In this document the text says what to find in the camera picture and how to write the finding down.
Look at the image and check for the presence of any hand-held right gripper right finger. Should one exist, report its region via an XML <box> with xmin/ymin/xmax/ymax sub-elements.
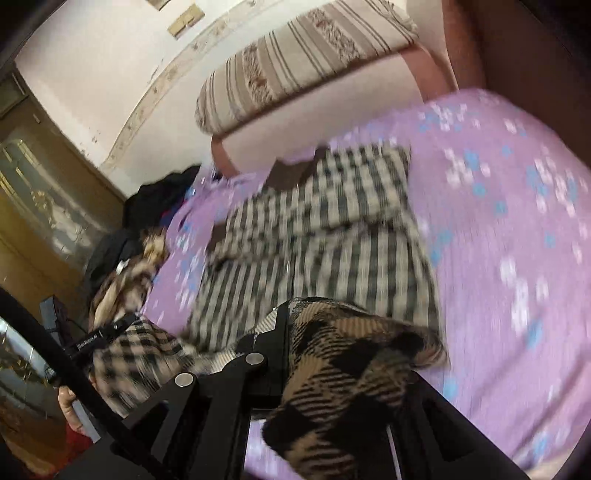
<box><xmin>369</xmin><ymin>368</ymin><xmax>531</xmax><ymax>480</ymax></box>

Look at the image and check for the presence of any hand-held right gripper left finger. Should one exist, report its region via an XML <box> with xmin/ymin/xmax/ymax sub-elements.
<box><xmin>122</xmin><ymin>304</ymin><xmax>291</xmax><ymax>480</ymax></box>

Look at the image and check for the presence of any black and cream checked coat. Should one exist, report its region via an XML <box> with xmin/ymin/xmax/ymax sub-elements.
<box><xmin>90</xmin><ymin>143</ymin><xmax>448</xmax><ymax>480</ymax></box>

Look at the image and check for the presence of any black clothes pile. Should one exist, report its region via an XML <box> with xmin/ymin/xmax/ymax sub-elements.
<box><xmin>124</xmin><ymin>164</ymin><xmax>202</xmax><ymax>228</ymax></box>

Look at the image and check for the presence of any person's left hand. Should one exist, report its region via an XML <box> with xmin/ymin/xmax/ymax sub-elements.
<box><xmin>58</xmin><ymin>385</ymin><xmax>89</xmax><ymax>435</ymax></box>

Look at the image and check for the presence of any brown patterned cloth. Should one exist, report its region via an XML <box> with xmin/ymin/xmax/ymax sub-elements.
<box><xmin>90</xmin><ymin>226</ymin><xmax>169</xmax><ymax>324</ymax></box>

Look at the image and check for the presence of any dark jacket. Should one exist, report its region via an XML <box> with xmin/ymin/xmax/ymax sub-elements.
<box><xmin>83</xmin><ymin>226</ymin><xmax>148</xmax><ymax>298</ymax></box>

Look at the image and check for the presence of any wooden wardrobe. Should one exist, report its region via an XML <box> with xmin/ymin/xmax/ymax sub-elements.
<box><xmin>0</xmin><ymin>69</ymin><xmax>131</xmax><ymax>320</ymax></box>

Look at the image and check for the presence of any purple floral bedsheet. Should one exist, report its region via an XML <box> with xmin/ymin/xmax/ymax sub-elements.
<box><xmin>139</xmin><ymin>88</ymin><xmax>591</xmax><ymax>480</ymax></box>

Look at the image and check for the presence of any pink upholstered headboard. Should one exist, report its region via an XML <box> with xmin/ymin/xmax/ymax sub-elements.
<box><xmin>210</xmin><ymin>44</ymin><xmax>458</xmax><ymax>178</ymax></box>

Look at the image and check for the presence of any striped floral pillow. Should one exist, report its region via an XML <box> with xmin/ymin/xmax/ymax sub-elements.
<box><xmin>195</xmin><ymin>0</ymin><xmax>419</xmax><ymax>136</ymax></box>

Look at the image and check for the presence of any black cable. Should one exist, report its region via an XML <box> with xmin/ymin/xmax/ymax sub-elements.
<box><xmin>0</xmin><ymin>286</ymin><xmax>172</xmax><ymax>480</ymax></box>

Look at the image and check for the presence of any beige wall plaque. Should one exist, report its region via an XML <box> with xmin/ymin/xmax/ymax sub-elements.
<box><xmin>167</xmin><ymin>7</ymin><xmax>200</xmax><ymax>37</ymax></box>

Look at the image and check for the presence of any brown wooden bed frame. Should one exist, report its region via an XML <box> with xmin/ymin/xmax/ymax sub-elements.
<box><xmin>443</xmin><ymin>0</ymin><xmax>591</xmax><ymax>112</ymax></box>

